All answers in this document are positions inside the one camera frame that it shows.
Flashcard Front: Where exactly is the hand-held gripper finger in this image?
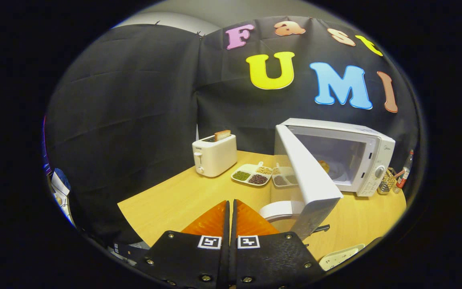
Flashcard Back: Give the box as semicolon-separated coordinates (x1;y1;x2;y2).
231;199;328;289
134;199;231;289

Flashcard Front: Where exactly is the white microwave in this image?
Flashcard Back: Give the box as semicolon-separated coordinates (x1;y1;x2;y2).
259;118;396;246

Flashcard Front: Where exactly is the white divided bean dish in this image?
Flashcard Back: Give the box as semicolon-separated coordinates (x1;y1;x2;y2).
231;161;273;187

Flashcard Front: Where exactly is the white toaster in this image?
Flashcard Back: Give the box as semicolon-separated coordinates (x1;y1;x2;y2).
192;134;238;178

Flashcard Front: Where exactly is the pale green plate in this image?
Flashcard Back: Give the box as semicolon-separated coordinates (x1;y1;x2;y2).
319;244;366;271

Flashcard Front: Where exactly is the white blue object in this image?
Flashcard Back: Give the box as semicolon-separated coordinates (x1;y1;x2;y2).
50;168;76;226

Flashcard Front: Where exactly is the clear plastic water bottle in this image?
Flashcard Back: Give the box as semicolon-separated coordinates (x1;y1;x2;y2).
393;150;414;194

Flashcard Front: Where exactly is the wire mesh basket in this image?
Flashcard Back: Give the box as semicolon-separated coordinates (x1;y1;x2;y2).
377;167;398;195

